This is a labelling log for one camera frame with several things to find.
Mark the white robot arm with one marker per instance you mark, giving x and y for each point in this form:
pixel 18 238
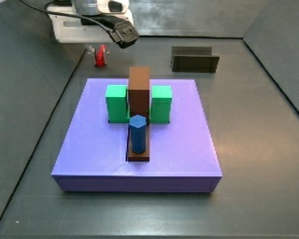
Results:
pixel 85 7

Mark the blue hexagonal peg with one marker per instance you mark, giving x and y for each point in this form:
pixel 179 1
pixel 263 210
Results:
pixel 137 125

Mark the green block left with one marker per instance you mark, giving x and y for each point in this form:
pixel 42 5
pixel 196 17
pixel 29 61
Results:
pixel 116 104

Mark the black angled holder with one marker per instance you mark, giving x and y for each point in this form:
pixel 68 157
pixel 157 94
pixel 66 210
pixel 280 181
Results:
pixel 193 60

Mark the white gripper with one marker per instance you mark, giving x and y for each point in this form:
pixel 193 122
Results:
pixel 74 28

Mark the brown upright block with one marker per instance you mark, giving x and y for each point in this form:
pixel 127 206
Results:
pixel 139 107

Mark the green block right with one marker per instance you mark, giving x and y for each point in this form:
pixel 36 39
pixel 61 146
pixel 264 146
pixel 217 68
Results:
pixel 160 104

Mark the green block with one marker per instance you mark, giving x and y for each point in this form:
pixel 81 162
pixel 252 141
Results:
pixel 116 104
pixel 160 104

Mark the purple base board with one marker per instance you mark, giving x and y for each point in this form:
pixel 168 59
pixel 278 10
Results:
pixel 163 154

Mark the red peg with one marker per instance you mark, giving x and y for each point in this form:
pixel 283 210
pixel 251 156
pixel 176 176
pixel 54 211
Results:
pixel 100 56

